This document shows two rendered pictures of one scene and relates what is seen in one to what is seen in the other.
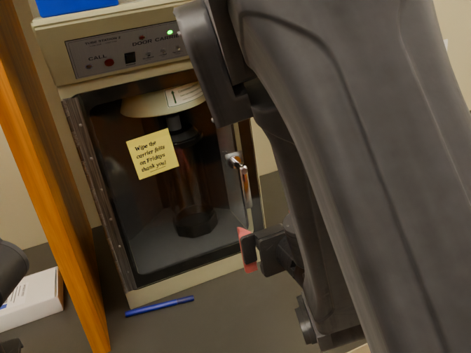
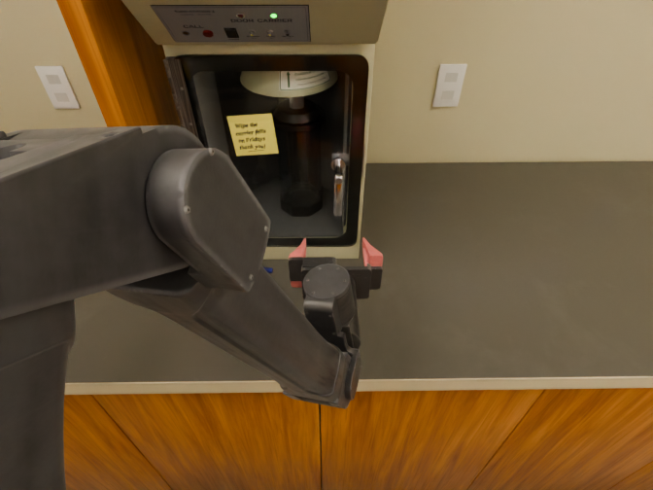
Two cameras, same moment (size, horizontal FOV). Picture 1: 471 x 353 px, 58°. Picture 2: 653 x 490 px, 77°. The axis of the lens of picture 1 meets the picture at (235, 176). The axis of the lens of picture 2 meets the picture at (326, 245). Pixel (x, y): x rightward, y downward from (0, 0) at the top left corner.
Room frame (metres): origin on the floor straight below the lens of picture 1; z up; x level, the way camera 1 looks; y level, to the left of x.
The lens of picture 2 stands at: (0.13, -0.17, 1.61)
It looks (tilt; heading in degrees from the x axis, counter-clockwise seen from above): 44 degrees down; 17
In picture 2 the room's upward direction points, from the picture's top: straight up
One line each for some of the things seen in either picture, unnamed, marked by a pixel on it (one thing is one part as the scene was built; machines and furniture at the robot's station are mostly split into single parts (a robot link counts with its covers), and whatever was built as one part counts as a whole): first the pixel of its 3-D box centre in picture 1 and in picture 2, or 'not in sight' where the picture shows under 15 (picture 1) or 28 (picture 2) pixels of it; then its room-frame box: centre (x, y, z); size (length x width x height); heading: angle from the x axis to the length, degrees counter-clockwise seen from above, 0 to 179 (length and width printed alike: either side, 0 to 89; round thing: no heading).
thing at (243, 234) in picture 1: (256, 240); (313, 261); (0.56, -0.02, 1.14); 0.09 x 0.07 x 0.07; 18
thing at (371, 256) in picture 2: not in sight; (357, 260); (0.58, -0.08, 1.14); 0.09 x 0.07 x 0.07; 18
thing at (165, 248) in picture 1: (181, 181); (279, 167); (0.72, 0.10, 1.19); 0.30 x 0.01 x 0.40; 107
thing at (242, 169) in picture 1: (241, 182); (337, 188); (0.73, -0.01, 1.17); 0.05 x 0.03 x 0.10; 17
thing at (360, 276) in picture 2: (298, 255); (336, 294); (0.50, -0.07, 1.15); 0.10 x 0.07 x 0.07; 108
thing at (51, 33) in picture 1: (154, 35); (260, 13); (0.68, 0.09, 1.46); 0.32 x 0.11 x 0.10; 108
